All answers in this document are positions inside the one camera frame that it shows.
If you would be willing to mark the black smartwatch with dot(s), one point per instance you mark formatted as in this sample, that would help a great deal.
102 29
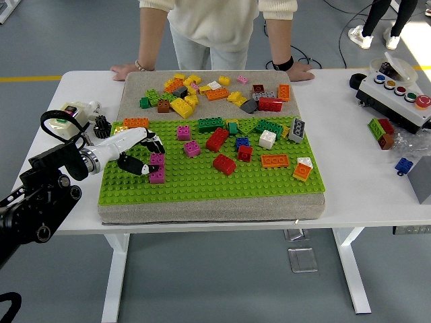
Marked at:
283 64

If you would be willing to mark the white shoe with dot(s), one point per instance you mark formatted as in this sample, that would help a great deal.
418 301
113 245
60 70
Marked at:
362 38
392 42

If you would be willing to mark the large clear plastic box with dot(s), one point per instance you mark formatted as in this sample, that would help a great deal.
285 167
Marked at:
303 260

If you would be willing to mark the person's right hand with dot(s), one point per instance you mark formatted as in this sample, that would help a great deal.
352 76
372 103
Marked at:
121 72

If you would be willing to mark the white bulb-shaped part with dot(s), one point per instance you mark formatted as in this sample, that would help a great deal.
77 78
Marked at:
95 107

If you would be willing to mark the white sloped brick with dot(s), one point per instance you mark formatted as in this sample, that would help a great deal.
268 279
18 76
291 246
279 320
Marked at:
305 161

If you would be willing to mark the magenta 2x2 brick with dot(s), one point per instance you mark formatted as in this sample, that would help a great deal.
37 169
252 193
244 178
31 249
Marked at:
192 148
157 159
183 133
157 176

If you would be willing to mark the green baseplate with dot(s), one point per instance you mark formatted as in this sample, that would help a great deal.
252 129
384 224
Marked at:
219 181

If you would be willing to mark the small dark green brick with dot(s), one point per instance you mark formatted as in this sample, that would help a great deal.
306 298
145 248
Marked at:
145 103

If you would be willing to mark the lime green flat plate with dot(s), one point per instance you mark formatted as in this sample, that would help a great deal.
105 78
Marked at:
246 127

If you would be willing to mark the small white brick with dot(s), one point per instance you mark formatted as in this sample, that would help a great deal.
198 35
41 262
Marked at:
213 85

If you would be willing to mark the grey flat plate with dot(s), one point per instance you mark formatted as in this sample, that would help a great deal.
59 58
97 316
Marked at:
266 95

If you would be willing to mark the grey-brown mat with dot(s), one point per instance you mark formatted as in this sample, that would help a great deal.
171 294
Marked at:
208 210

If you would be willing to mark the black gear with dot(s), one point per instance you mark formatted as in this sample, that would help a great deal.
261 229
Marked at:
102 127

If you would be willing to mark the clear round container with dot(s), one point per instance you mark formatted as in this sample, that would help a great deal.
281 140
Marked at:
405 69

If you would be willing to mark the table control panel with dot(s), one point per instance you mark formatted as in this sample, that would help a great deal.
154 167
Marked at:
412 230

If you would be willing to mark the person's right forearm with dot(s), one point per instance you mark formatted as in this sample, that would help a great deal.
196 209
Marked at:
151 37

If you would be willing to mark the yellow 2x3 brick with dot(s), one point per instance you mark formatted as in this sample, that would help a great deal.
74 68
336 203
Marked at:
192 79

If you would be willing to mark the grey box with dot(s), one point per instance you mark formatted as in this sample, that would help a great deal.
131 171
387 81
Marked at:
422 181

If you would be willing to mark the white table leg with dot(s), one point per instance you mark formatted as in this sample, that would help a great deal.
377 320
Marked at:
116 276
350 269

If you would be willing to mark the red sloped brick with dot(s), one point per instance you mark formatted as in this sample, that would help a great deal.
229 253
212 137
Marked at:
224 164

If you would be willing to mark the lime green 2x4 brick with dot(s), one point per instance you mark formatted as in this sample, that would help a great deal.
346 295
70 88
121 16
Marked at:
154 97

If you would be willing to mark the white button control box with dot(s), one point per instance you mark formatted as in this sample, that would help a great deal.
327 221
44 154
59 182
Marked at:
387 101

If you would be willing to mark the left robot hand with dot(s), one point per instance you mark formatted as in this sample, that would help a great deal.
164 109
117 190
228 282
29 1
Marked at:
124 141

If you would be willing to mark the white furniture frame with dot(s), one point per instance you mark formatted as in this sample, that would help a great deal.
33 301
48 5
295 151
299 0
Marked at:
7 9

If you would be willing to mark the red 2x4 brick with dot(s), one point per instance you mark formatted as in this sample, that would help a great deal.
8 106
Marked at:
217 139
270 105

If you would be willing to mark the white 2x2 brick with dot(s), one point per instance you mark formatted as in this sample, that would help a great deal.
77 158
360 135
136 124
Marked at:
267 139

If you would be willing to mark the brown 2x2 brick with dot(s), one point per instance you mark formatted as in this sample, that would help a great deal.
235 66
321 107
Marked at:
258 88
164 107

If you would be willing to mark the small clear plastic box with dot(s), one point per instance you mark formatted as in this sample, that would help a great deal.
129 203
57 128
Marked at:
294 235

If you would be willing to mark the grey brick with black holes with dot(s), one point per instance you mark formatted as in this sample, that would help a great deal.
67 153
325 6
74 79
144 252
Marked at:
297 130

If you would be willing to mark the cream switch box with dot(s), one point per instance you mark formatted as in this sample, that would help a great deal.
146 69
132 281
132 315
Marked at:
81 116

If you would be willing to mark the person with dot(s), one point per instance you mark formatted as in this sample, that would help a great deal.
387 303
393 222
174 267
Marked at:
370 17
215 23

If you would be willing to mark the dark grey sloped brick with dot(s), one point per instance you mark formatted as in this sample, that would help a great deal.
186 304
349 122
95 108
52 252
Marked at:
250 106

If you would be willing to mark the dark green 2x4 brick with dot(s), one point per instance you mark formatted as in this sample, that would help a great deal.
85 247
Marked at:
210 125
268 127

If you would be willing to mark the small pink brick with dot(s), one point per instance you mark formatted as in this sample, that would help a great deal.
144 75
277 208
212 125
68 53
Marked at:
194 86
242 79

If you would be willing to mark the large yellow sloped brick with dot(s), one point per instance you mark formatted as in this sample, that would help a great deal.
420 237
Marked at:
182 107

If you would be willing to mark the person's left forearm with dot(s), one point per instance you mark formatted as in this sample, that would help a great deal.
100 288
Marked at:
277 40

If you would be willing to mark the small black device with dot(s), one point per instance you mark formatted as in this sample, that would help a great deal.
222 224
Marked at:
386 69

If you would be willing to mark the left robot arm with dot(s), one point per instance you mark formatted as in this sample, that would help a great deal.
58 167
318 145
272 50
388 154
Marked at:
33 208

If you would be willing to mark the clear plastic bag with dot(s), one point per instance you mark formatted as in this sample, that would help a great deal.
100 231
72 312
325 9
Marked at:
409 144

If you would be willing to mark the yellow 2x2 brick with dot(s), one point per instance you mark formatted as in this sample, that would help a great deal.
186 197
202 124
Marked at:
285 132
119 129
224 80

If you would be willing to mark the person's left hand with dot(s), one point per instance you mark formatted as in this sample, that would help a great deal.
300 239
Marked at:
301 73

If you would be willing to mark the blue 2x2 brick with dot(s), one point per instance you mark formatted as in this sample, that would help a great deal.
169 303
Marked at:
242 141

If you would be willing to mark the orange sloped brick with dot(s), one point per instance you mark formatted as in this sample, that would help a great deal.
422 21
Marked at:
300 172

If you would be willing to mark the red 2x2 brick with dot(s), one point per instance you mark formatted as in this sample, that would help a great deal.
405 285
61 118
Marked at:
244 153

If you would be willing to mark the black tape roll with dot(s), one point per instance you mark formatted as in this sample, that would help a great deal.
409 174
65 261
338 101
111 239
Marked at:
353 82

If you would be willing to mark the small yellow brick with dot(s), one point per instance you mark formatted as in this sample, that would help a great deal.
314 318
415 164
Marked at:
204 89

